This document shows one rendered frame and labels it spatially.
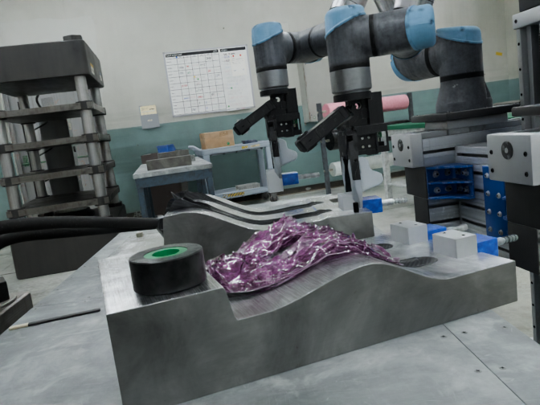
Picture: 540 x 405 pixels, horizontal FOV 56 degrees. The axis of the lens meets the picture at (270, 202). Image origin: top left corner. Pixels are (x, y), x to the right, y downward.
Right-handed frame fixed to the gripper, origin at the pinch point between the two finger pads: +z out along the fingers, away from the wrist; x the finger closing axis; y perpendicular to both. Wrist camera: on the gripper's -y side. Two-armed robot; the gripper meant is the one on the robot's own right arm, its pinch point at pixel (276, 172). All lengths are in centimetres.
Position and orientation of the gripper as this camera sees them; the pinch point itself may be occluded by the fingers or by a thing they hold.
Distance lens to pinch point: 126.5
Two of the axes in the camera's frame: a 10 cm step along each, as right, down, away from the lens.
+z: 1.3, 9.8, 1.5
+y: 9.9, -1.4, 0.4
